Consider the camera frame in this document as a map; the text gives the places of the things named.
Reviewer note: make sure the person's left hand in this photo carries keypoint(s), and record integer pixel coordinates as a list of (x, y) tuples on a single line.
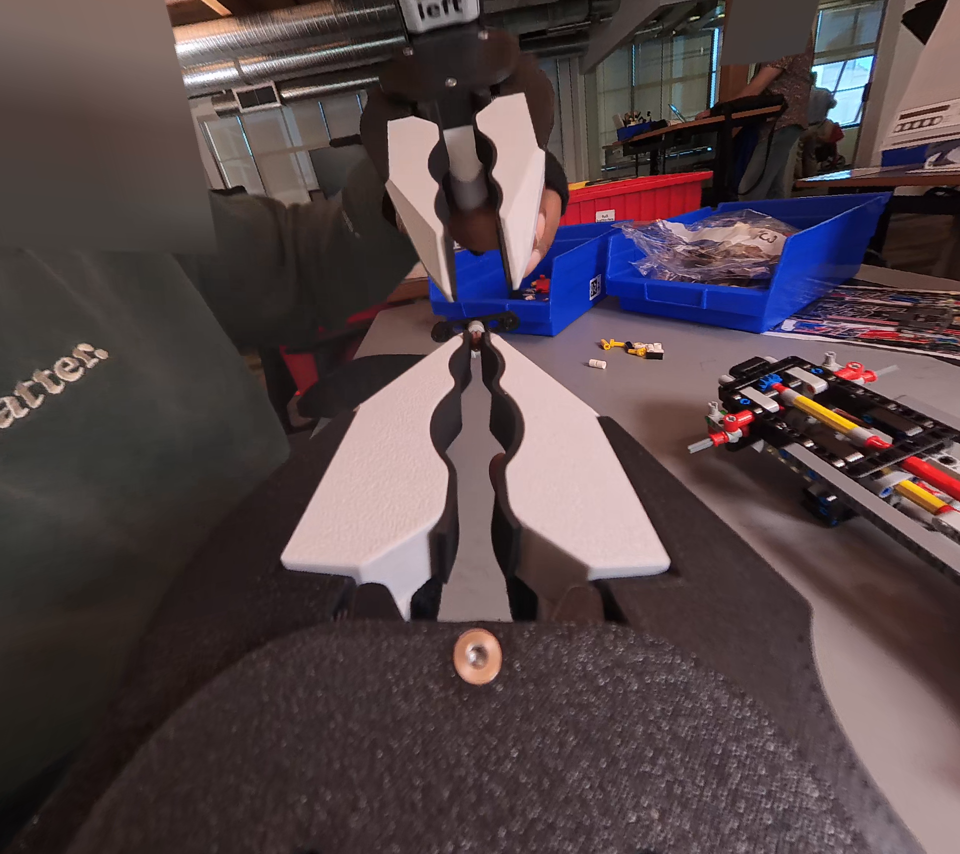
[(546, 232)]

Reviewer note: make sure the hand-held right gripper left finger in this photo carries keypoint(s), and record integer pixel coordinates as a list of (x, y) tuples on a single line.
[(360, 494)]

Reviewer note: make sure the white air vent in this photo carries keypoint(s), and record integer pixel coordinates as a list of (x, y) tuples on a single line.
[(256, 97)]

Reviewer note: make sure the yellow lego piece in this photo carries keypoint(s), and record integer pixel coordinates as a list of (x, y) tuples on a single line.
[(611, 344)]

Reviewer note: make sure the red plastic chair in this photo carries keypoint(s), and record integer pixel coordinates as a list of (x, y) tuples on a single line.
[(315, 374)]

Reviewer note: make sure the person's green sweatshirt torso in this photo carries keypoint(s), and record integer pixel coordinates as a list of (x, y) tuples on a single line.
[(112, 494)]

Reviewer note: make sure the background wooden desk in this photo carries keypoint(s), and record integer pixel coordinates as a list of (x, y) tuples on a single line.
[(697, 123)]

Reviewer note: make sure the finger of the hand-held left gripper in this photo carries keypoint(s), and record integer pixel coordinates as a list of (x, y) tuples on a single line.
[(521, 179), (409, 179)]

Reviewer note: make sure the lego car chassis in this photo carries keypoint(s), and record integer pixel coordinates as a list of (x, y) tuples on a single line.
[(825, 419)]

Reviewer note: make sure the clear plastic bags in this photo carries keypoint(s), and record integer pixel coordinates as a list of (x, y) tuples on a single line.
[(705, 247)]

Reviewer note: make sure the red storage tote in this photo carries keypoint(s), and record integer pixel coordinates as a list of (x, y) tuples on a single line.
[(645, 198)]

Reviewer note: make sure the yellow and white lego bits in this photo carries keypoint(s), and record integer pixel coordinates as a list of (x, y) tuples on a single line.
[(645, 350)]

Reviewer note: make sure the lego instruction booklet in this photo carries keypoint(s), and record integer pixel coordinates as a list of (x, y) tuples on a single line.
[(862, 314)]

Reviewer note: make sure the small black lego piece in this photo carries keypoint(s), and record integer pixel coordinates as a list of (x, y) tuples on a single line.
[(502, 322)]

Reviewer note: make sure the blue parts bin with divider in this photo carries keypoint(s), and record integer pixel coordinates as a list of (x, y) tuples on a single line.
[(577, 269)]

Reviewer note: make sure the blue bin with bags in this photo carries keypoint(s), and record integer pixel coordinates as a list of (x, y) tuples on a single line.
[(712, 303)]

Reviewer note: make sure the white printed box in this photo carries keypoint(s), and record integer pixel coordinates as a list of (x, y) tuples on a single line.
[(922, 82)]

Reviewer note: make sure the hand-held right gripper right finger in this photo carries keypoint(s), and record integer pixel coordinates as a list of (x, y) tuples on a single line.
[(585, 494)]

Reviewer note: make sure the person's left forearm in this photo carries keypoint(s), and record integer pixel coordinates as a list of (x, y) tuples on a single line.
[(300, 254)]

